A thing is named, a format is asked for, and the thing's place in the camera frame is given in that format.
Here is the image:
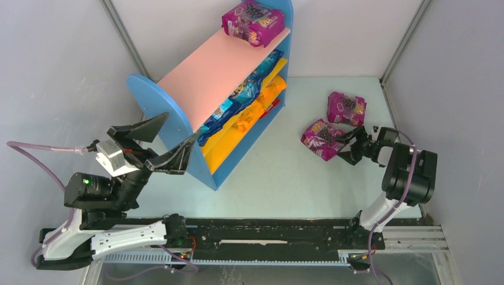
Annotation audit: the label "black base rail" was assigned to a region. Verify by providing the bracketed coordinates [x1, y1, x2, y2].
[151, 214, 385, 265]

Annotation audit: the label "blue Blendy candy bag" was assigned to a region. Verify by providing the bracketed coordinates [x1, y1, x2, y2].
[228, 74, 264, 113]

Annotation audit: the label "orange candy bag in shelf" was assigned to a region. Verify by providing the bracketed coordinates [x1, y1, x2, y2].
[257, 75, 287, 107]

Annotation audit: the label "blue Slendy candy bag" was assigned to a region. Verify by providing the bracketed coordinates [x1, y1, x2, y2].
[197, 99, 239, 147]

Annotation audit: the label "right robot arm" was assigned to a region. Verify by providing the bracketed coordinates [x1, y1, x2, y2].
[335, 126, 438, 248]

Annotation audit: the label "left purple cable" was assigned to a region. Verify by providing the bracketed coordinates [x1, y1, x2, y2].
[6, 141, 89, 266]

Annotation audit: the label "blue candy bag in shelf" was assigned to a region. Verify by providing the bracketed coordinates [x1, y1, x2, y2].
[254, 49, 284, 79]

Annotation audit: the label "purple candy bag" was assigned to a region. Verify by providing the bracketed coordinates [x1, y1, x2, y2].
[326, 91, 367, 127]
[221, 1, 285, 47]
[300, 119, 347, 162]

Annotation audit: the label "purple candy bag on shelf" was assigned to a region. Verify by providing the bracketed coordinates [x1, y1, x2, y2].
[221, 1, 285, 47]

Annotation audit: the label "red candy bag in shelf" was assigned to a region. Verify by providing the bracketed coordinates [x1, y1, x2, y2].
[264, 98, 281, 115]

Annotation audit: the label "orange candy bag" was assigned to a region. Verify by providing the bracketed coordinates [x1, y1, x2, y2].
[257, 75, 287, 107]
[232, 100, 265, 132]

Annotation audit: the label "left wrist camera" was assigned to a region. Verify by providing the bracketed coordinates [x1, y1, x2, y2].
[96, 140, 139, 177]

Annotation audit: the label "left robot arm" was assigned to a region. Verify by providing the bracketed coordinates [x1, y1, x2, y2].
[34, 112, 197, 271]

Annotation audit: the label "blue wooden shelf unit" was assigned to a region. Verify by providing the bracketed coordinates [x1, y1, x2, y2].
[127, 1, 294, 190]

